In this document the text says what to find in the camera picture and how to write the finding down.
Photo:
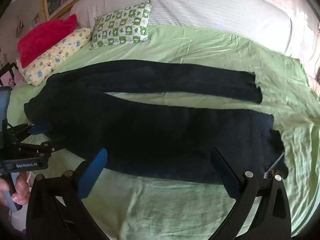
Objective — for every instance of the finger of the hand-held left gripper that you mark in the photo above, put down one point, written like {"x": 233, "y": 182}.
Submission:
{"x": 47, "y": 148}
{"x": 38, "y": 128}

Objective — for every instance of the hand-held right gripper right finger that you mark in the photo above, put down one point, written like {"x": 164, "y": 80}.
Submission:
{"x": 225, "y": 175}

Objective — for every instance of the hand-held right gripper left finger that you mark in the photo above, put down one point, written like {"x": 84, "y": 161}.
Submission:
{"x": 92, "y": 172}

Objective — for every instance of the black pants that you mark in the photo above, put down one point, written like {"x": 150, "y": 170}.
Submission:
{"x": 150, "y": 135}

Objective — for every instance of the person's left hand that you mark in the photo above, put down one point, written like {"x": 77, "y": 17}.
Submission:
{"x": 22, "y": 190}

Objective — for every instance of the green bed sheet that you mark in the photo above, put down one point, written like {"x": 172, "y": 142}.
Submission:
{"x": 175, "y": 210}

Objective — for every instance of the yellow printed pillow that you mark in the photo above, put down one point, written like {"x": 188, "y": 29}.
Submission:
{"x": 50, "y": 60}

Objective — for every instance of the red fluffy cushion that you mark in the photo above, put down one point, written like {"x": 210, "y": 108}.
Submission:
{"x": 42, "y": 37}

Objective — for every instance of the pink bag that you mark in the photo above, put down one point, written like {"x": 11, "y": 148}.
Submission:
{"x": 316, "y": 81}

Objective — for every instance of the green checkered pillow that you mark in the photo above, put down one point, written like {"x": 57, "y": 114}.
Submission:
{"x": 120, "y": 25}

